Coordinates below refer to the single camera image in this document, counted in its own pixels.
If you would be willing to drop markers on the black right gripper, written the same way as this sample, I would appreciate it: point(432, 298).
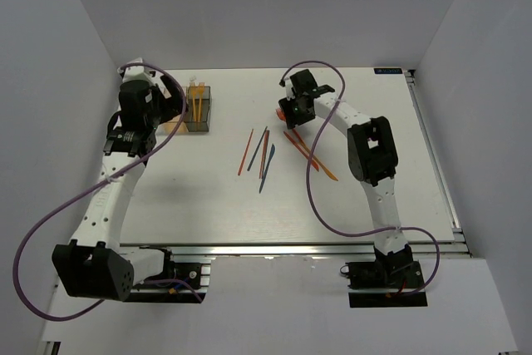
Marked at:
point(292, 120)

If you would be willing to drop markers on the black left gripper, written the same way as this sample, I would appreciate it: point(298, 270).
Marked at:
point(173, 105)

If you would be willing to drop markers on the red-orange plastic fork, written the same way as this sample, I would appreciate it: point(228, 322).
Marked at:
point(280, 114)

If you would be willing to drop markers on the yellow-orange plastic fork bent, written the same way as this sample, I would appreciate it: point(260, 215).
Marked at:
point(194, 95)

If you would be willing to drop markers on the blue plastic knife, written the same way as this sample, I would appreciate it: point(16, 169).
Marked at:
point(266, 168)

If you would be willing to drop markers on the yellow-orange plastic fork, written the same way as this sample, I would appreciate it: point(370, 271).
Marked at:
point(200, 92)

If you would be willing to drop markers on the red-orange plastic knife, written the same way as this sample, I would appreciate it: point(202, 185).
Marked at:
point(301, 150)

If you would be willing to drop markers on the yellow-orange plastic knife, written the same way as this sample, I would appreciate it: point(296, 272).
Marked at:
point(316, 161)

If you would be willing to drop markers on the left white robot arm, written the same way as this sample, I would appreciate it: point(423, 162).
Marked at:
point(93, 264)

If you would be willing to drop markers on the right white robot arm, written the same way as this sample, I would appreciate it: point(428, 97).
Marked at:
point(372, 159)

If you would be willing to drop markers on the amber plastic container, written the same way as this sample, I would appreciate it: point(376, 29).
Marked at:
point(169, 126)

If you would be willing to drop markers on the red-orange chopstick inner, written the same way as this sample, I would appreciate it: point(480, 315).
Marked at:
point(263, 155)

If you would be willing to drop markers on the red-orange chopstick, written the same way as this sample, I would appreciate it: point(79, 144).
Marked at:
point(246, 150)
point(263, 155)

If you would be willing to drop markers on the smoky grey plastic container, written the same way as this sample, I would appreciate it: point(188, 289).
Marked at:
point(204, 125)

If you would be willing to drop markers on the red-orange chopstick outer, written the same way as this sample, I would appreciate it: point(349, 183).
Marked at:
point(246, 150)

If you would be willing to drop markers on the black logo sticker right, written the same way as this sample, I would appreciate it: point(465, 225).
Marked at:
point(387, 71)

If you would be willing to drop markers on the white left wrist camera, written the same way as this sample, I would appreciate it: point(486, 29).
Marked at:
point(139, 73)

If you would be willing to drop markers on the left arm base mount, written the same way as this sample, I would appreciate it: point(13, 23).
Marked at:
point(164, 277)

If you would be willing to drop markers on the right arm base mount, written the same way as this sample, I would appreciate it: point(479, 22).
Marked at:
point(391, 280)

